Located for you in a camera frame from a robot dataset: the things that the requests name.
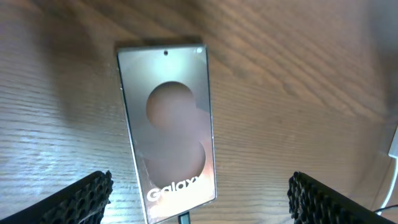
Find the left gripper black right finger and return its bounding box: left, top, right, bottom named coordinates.
left=287, top=172, right=394, bottom=224

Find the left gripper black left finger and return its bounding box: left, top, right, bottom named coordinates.
left=1, top=171, right=113, bottom=224

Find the white power strip cord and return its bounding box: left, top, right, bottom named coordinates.
left=376, top=157, right=398, bottom=215

